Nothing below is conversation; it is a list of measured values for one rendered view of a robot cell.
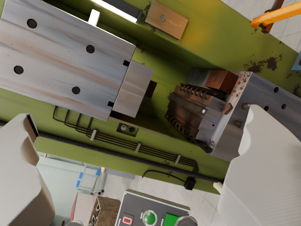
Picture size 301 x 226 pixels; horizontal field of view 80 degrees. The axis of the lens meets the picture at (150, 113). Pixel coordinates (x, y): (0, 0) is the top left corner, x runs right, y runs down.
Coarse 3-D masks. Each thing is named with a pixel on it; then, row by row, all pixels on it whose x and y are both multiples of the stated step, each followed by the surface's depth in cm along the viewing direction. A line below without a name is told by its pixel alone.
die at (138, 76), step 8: (128, 64) 69; (136, 64) 66; (128, 72) 66; (136, 72) 67; (144, 72) 67; (152, 72) 68; (128, 80) 67; (136, 80) 68; (144, 80) 68; (120, 88) 67; (128, 88) 68; (136, 88) 68; (144, 88) 69; (120, 96) 68; (128, 96) 68; (136, 96) 69; (112, 104) 72; (120, 104) 68; (128, 104) 69; (136, 104) 70; (120, 112) 69; (128, 112) 70; (136, 112) 71
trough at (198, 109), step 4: (172, 96) 115; (176, 96) 111; (176, 100) 109; (180, 100) 105; (184, 100) 100; (188, 100) 95; (184, 104) 99; (188, 104) 95; (192, 104) 91; (196, 104) 88; (192, 108) 90; (196, 108) 86; (200, 108) 83; (204, 108) 80; (196, 112) 83; (200, 112) 82; (204, 112) 79
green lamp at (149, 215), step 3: (147, 213) 72; (150, 213) 71; (153, 213) 71; (147, 216) 71; (150, 216) 71; (153, 216) 71; (144, 219) 71; (147, 219) 71; (150, 219) 71; (153, 219) 71; (147, 222) 71; (150, 222) 70; (153, 222) 70
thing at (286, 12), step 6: (288, 6) 55; (294, 6) 53; (300, 6) 52; (270, 12) 61; (276, 12) 59; (282, 12) 57; (288, 12) 55; (294, 12) 53; (300, 12) 53; (258, 18) 66; (264, 18) 63; (270, 18) 60; (276, 18) 59; (282, 18) 58; (252, 24) 68; (258, 24) 66
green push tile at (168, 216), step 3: (168, 213) 70; (168, 216) 70; (171, 216) 70; (174, 216) 70; (177, 216) 70; (165, 219) 70; (168, 219) 70; (171, 219) 70; (174, 219) 69; (165, 222) 70; (168, 222) 69; (171, 222) 69; (174, 222) 69; (165, 225) 69; (168, 225) 69; (171, 225) 69; (174, 225) 69
